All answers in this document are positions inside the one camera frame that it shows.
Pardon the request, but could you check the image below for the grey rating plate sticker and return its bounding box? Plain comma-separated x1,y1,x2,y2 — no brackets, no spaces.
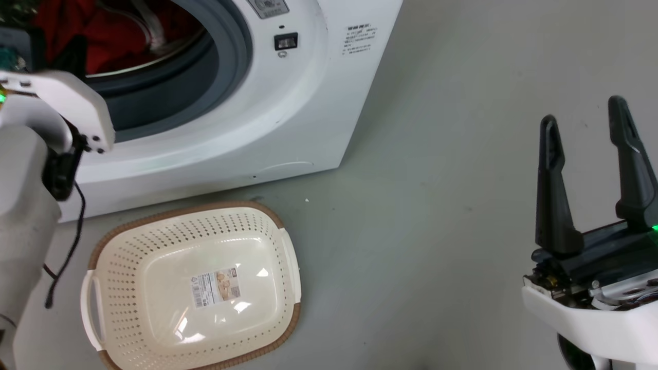
247,0,290,20

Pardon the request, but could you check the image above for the product label sticker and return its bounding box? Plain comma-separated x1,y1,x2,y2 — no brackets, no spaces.
191,266,242,309

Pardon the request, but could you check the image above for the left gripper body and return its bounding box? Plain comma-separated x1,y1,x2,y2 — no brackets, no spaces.
0,23,48,72

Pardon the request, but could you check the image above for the red garment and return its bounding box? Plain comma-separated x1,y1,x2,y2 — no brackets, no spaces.
34,0,206,76

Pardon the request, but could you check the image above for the cream perforated laundry basket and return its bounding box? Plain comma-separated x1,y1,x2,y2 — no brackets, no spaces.
80,201,302,370

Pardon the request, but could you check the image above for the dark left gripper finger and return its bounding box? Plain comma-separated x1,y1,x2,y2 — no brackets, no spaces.
51,35,88,80

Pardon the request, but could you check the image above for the printed text label sticker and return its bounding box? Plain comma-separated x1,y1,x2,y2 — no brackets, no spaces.
342,23,378,56

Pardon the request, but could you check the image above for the thin black cable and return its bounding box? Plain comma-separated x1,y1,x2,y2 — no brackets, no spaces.
43,180,86,309

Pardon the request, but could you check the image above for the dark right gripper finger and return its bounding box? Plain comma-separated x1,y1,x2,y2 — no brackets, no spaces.
608,96,658,233
535,114,584,257

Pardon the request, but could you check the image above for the grey rubber door gasket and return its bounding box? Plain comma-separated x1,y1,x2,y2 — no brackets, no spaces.
82,0,253,143

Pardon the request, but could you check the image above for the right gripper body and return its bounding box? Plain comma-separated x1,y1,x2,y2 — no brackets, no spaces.
522,218,658,366

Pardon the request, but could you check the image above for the white front-load washing machine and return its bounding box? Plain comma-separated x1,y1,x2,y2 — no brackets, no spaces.
31,0,404,224

